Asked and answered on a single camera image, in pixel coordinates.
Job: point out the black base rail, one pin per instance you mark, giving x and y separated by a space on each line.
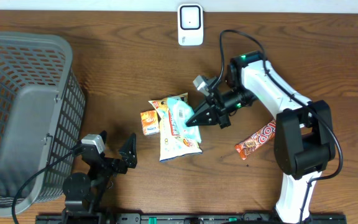
136 218

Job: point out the white barcode scanner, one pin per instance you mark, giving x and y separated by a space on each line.
190 24

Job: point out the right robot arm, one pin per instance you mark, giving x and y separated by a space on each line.
304 139

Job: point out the small orange snack box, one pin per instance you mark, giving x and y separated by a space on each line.
149 121

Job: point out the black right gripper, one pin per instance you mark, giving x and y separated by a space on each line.
215 113

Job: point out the grey plastic shopping basket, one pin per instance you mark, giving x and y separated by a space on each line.
41 110

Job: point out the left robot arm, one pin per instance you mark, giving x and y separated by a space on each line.
84 191

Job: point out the large yellow snack bag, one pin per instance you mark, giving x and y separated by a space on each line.
172 145

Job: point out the red Top chocolate bar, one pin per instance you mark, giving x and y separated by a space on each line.
255 141

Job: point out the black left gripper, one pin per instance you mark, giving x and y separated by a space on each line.
122 167

